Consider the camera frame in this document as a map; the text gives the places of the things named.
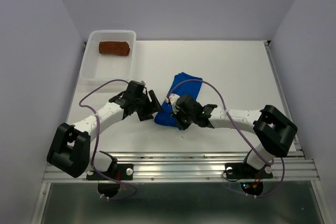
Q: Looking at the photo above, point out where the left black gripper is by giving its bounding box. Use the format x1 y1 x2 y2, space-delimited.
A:
134 90 164 121

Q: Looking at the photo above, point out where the blue towel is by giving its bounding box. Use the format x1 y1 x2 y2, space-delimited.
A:
154 72 203 130

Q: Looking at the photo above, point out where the brown towel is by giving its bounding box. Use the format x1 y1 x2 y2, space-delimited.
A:
98 41 130 56

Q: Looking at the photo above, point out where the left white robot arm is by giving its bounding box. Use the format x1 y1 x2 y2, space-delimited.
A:
47 81 163 179

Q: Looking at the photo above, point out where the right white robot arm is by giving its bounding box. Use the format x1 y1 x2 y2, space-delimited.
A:
167 94 298 177

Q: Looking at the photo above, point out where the white plastic basket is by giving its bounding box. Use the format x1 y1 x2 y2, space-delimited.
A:
79 30 137 83

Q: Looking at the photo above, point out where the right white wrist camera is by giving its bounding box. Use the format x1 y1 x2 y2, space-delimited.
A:
165 93 180 112

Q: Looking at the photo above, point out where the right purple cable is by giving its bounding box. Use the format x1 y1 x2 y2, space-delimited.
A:
166 78 286 199

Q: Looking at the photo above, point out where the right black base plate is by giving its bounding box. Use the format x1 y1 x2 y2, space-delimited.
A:
223 162 273 180

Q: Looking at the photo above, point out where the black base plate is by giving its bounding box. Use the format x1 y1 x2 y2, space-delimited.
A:
86 163 134 181
223 162 273 180

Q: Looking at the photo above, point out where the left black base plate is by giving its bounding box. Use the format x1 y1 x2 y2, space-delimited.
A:
86 163 134 181

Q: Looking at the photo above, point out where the aluminium rail frame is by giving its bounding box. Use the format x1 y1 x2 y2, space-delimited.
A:
33 41 328 223

